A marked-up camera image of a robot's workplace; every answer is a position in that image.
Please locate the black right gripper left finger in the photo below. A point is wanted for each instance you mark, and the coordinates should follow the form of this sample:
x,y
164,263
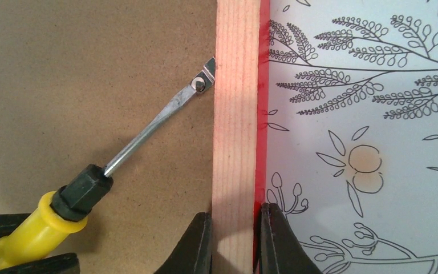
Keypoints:
x,y
193,252

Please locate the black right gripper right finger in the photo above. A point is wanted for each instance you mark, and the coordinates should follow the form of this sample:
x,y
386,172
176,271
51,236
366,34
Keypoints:
x,y
279,250

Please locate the yellow handled screwdriver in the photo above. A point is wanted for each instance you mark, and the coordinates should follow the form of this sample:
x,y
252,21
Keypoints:
x,y
65,211

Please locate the red picture frame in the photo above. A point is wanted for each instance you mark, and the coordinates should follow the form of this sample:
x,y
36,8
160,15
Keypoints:
x,y
80,79

